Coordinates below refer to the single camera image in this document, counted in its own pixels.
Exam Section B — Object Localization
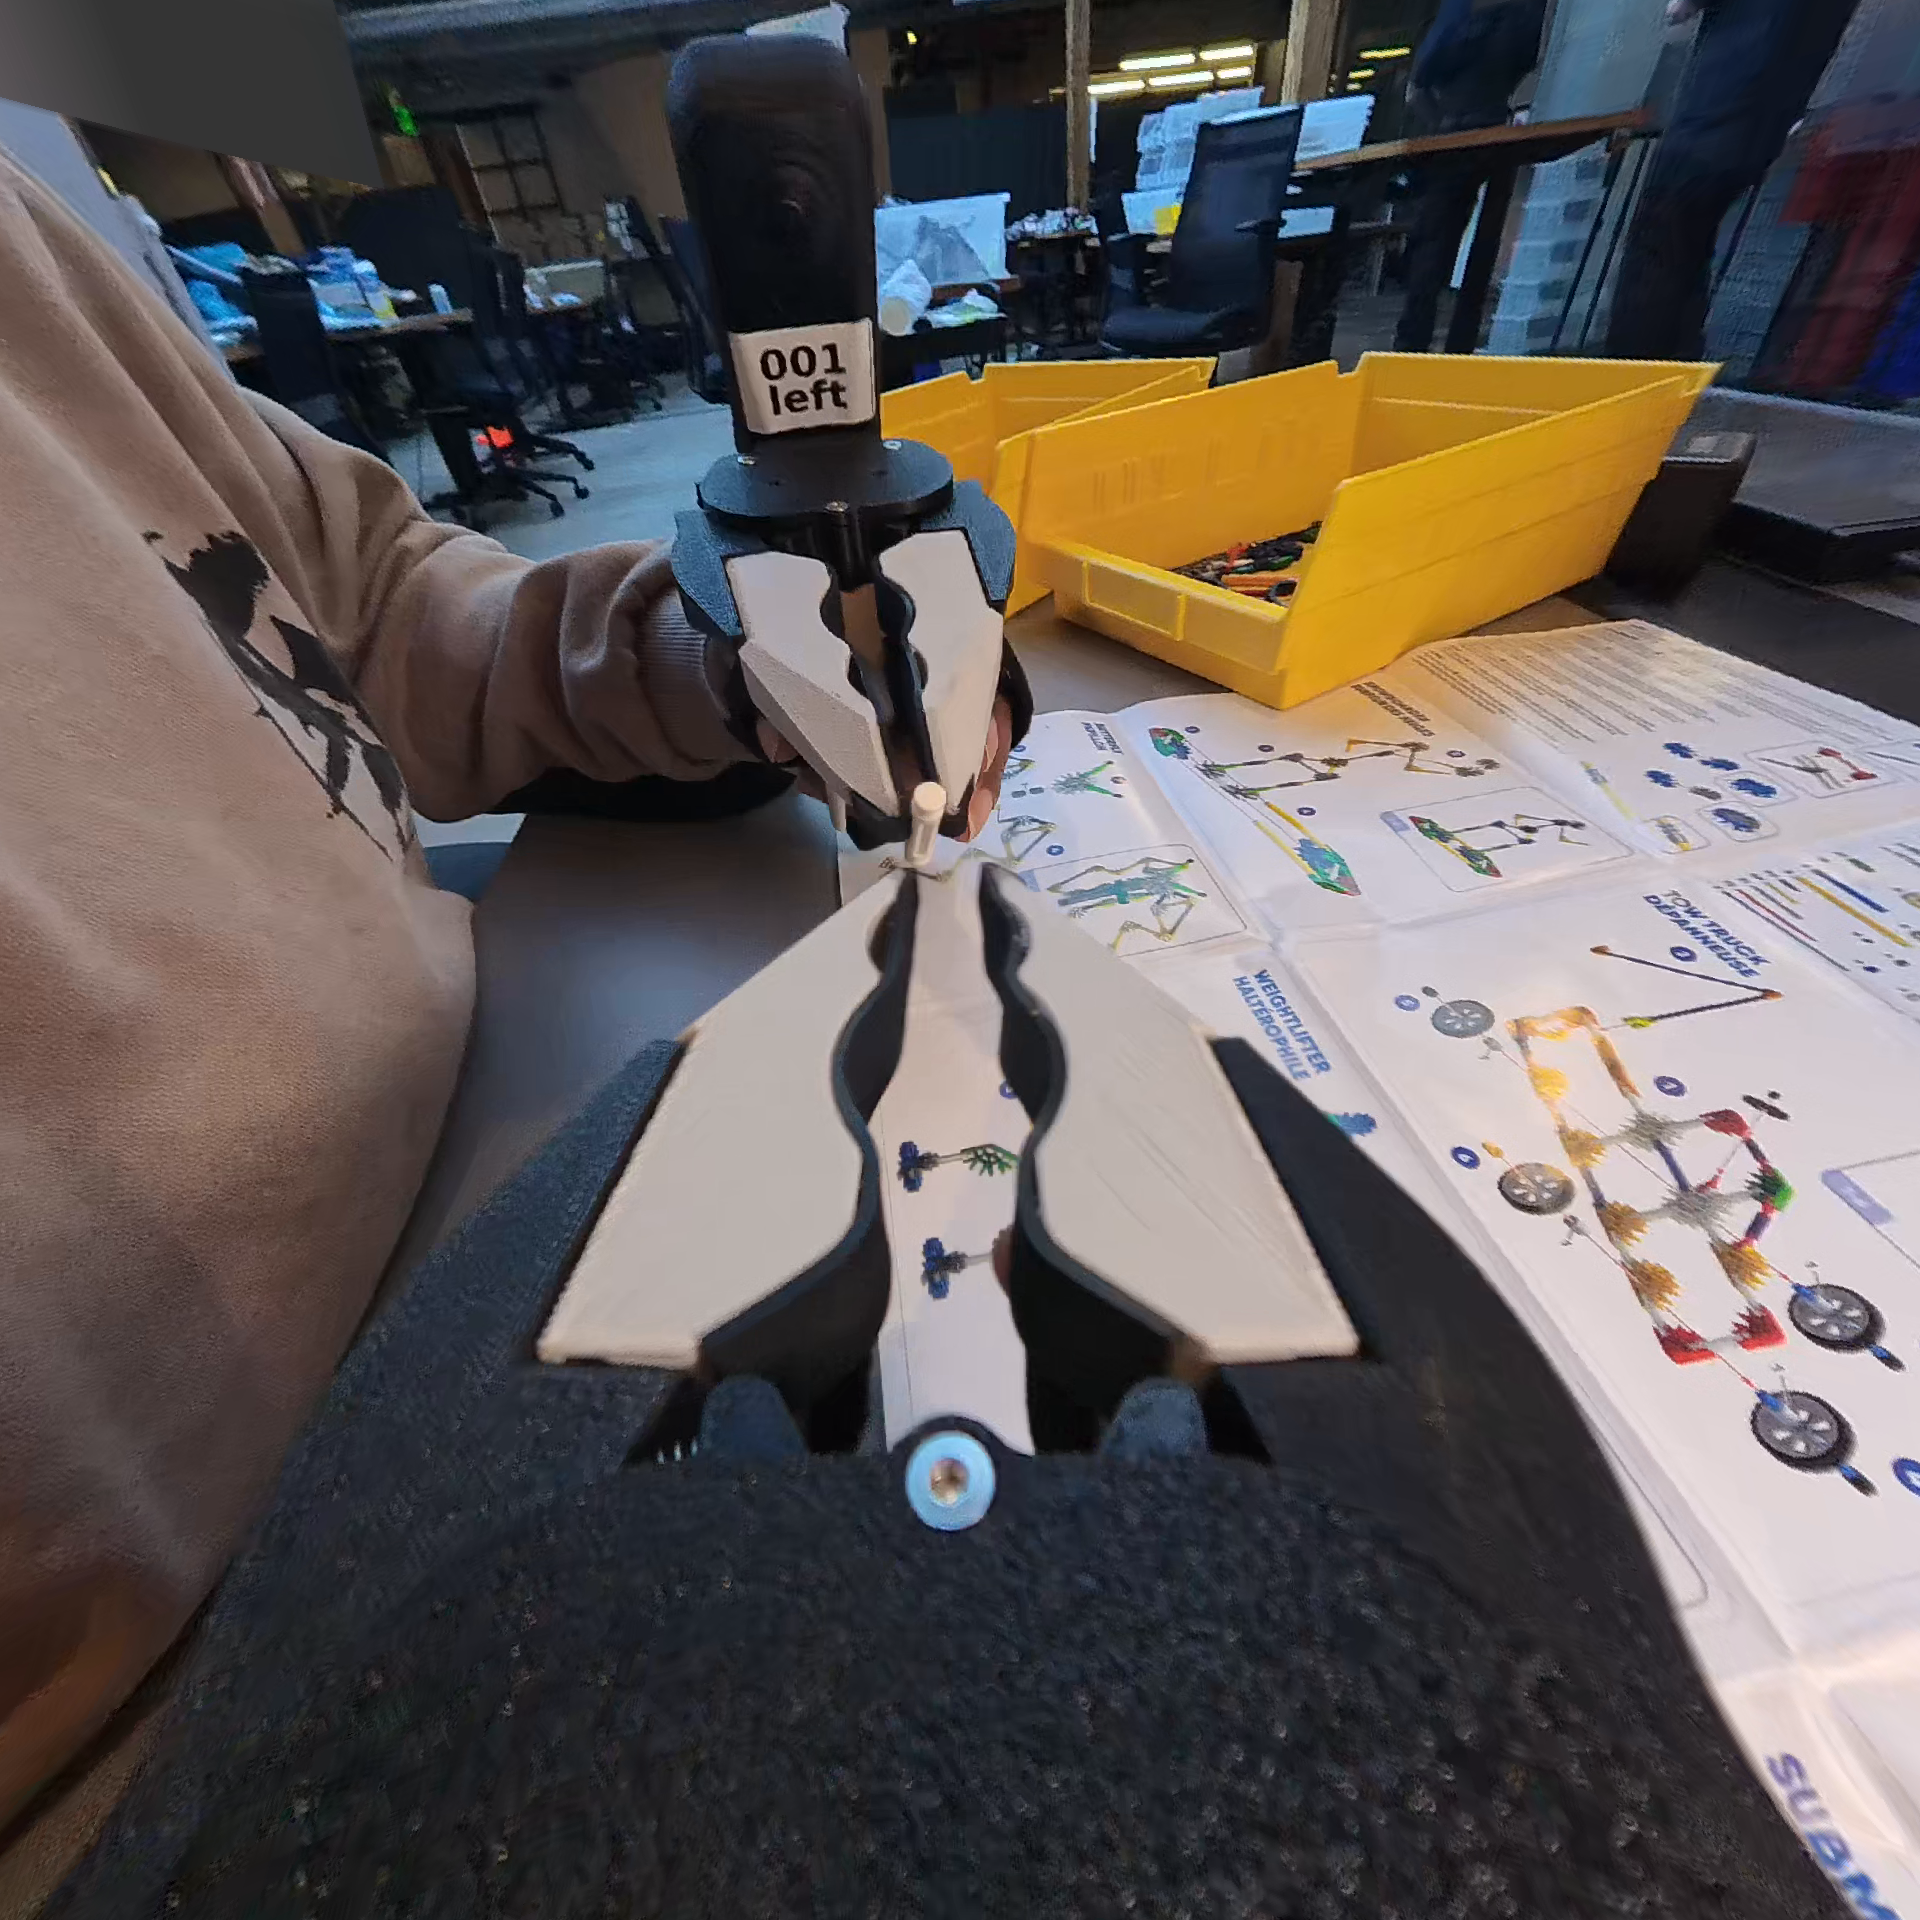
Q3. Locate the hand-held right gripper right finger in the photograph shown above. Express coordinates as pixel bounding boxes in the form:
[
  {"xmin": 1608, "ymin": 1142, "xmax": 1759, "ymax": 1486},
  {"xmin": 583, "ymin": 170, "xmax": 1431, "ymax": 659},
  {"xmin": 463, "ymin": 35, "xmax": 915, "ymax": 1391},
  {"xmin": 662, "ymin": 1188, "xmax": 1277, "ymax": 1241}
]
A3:
[{"xmin": 979, "ymin": 871, "xmax": 1365, "ymax": 1454}]

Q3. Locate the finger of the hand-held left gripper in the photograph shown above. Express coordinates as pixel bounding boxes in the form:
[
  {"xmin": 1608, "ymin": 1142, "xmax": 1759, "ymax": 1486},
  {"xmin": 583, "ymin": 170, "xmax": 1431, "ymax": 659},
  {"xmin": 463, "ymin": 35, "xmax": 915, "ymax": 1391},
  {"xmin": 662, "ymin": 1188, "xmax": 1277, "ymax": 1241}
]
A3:
[
  {"xmin": 725, "ymin": 556, "xmax": 906, "ymax": 824},
  {"xmin": 873, "ymin": 528, "xmax": 1009, "ymax": 817}
]

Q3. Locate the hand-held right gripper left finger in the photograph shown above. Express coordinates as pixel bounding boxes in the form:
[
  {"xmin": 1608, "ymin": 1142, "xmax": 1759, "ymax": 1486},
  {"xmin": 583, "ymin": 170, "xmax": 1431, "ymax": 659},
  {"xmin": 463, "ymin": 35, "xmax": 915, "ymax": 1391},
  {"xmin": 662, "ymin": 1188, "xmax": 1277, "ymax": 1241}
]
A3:
[{"xmin": 536, "ymin": 871, "xmax": 921, "ymax": 1456}]

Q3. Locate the pile of colourful toy rods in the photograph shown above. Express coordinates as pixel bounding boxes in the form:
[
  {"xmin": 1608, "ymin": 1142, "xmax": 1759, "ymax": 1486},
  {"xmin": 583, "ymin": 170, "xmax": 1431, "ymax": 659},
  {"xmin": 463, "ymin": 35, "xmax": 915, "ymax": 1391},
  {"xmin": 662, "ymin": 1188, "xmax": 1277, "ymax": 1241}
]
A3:
[{"xmin": 1171, "ymin": 522, "xmax": 1327, "ymax": 607}]

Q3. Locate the white instruction sheet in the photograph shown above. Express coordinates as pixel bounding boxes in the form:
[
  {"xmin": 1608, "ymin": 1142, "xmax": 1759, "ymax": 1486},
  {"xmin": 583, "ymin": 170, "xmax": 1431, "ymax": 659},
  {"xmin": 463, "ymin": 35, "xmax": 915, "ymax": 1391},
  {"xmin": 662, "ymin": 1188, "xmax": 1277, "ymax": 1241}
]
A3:
[{"xmin": 840, "ymin": 617, "xmax": 1920, "ymax": 1920}]

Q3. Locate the yellow plastic bin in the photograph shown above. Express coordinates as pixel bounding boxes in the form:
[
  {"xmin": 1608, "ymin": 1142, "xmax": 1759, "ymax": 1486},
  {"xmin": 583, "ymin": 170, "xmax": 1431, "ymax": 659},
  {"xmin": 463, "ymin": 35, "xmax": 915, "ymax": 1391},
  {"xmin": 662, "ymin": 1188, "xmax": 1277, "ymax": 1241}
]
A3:
[
  {"xmin": 882, "ymin": 358, "xmax": 1217, "ymax": 617},
  {"xmin": 1021, "ymin": 353, "xmax": 1719, "ymax": 711}
]

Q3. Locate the person's left forearm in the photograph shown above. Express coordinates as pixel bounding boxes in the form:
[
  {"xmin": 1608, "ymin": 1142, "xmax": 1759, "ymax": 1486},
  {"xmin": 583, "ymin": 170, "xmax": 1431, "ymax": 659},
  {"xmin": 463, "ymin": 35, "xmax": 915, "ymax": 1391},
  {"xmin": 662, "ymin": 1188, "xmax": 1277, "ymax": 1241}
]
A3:
[{"xmin": 256, "ymin": 391, "xmax": 752, "ymax": 826}]

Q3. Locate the person's left hand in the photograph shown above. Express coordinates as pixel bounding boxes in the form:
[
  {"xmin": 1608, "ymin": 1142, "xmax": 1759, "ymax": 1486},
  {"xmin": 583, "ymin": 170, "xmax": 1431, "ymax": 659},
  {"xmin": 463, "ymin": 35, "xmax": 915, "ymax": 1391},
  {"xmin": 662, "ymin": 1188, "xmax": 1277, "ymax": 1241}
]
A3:
[{"xmin": 961, "ymin": 703, "xmax": 1021, "ymax": 842}]

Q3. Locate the black office chair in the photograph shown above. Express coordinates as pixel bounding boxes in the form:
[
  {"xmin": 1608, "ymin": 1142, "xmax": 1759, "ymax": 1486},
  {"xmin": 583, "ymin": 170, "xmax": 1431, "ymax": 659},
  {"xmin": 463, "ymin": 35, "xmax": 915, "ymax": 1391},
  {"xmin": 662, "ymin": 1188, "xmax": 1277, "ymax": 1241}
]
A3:
[
  {"xmin": 1102, "ymin": 105, "xmax": 1309, "ymax": 361},
  {"xmin": 406, "ymin": 224, "xmax": 599, "ymax": 530}
]

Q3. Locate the dark box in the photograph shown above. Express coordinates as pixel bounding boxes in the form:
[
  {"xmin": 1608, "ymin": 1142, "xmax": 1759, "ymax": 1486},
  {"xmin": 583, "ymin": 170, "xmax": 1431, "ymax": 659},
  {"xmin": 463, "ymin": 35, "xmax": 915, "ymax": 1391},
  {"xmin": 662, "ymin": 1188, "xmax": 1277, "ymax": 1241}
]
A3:
[{"xmin": 1611, "ymin": 432, "xmax": 1759, "ymax": 601}]

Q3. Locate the red hanging cloth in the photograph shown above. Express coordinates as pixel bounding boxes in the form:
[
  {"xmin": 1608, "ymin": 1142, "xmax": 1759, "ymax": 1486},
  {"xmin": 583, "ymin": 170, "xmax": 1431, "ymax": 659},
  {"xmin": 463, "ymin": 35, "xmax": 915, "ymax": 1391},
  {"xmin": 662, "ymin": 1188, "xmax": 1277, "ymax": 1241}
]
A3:
[{"xmin": 1776, "ymin": 59, "xmax": 1920, "ymax": 406}]

